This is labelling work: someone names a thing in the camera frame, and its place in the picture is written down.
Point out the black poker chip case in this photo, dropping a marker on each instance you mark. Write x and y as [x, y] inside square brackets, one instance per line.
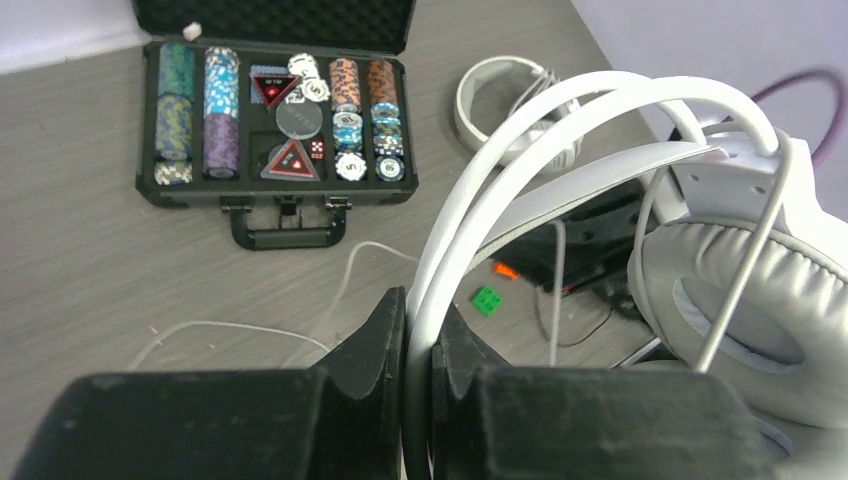
[283, 114]

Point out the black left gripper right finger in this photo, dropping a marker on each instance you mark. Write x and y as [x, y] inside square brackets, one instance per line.
[493, 420]

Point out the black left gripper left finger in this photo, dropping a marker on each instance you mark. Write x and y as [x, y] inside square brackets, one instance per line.
[338, 419]

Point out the green toy brick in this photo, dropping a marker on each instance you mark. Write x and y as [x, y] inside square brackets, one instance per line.
[486, 300]

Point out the orange toy brick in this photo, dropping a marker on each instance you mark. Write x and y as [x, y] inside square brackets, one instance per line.
[506, 271]

